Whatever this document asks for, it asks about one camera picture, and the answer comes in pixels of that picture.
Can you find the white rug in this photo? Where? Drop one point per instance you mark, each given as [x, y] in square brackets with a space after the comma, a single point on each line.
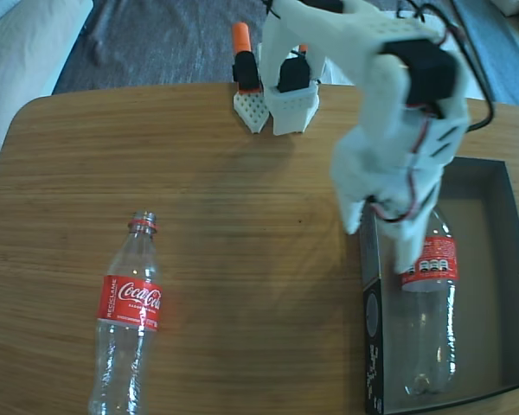
[476, 69]

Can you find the clear bottle Coke nutrition label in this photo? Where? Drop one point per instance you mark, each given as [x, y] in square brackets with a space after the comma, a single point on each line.
[432, 337]

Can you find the white cushion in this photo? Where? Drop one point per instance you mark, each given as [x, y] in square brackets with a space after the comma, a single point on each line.
[17, 65]

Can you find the grey cardboard box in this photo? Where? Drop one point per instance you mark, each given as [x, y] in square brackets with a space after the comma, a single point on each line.
[488, 259]

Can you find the orange and black clamp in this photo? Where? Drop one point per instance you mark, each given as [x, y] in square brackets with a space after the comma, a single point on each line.
[241, 36]
[303, 48]

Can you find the clear bottle Coca-Cola logo label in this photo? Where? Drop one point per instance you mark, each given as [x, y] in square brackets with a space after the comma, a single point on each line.
[130, 302]

